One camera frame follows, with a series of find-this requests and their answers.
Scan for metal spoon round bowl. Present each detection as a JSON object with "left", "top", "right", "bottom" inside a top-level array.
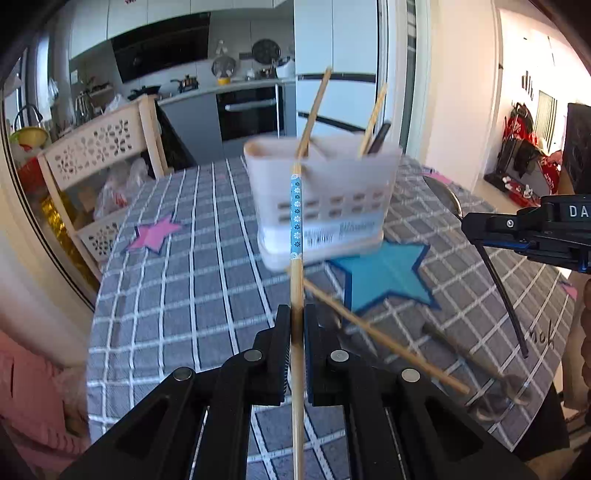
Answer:
[{"left": 423, "top": 174, "right": 463, "bottom": 220}]

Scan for blue patterned wooden chopstick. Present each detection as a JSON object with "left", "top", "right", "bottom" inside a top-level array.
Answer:
[{"left": 290, "top": 162, "right": 304, "bottom": 480}]

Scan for white plastic utensil holder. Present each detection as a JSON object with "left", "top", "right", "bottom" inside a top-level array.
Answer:
[{"left": 243, "top": 134, "right": 403, "bottom": 271}]

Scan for wooden chopstick on table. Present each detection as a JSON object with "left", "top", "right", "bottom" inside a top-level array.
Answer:
[{"left": 287, "top": 268, "right": 471, "bottom": 396}]

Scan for metal spoon on table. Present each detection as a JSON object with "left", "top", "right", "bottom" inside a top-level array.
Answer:
[{"left": 422, "top": 322, "right": 533, "bottom": 422}]

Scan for grey checked tablecloth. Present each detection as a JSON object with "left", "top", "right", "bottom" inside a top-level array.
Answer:
[{"left": 86, "top": 159, "right": 575, "bottom": 448}]

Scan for yellow patterned chopstick in holder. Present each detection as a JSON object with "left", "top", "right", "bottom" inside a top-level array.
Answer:
[{"left": 358, "top": 83, "right": 388, "bottom": 159}]

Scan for wooden chopstick in holder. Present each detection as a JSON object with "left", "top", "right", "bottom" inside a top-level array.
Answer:
[{"left": 295, "top": 67, "right": 332, "bottom": 160}]

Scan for white refrigerator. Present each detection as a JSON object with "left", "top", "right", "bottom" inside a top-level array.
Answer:
[{"left": 294, "top": 1, "right": 380, "bottom": 136}]

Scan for beige perforated storage cart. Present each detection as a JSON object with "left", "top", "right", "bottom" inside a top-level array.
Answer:
[{"left": 37, "top": 95, "right": 171, "bottom": 280}]

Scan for white rice cooker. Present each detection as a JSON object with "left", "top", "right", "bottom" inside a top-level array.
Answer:
[{"left": 276, "top": 56, "right": 296, "bottom": 79}]

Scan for black built-in oven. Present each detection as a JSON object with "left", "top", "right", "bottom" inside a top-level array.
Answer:
[{"left": 215, "top": 84, "right": 283, "bottom": 142}]

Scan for white plastic bag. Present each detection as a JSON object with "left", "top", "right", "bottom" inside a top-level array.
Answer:
[{"left": 104, "top": 94, "right": 130, "bottom": 114}]

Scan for black wok on stove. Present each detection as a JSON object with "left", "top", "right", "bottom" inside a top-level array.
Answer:
[{"left": 127, "top": 85, "right": 160, "bottom": 101}]

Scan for black range hood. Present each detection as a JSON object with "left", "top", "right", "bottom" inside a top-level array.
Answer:
[{"left": 111, "top": 12, "right": 211, "bottom": 83}]

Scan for white upper cabinets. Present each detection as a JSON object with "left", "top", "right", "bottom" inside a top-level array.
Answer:
[{"left": 69, "top": 0, "right": 284, "bottom": 60}]

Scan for dark utensil handle in holder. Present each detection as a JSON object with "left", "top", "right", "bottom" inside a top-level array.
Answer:
[{"left": 368, "top": 121, "right": 392, "bottom": 155}]

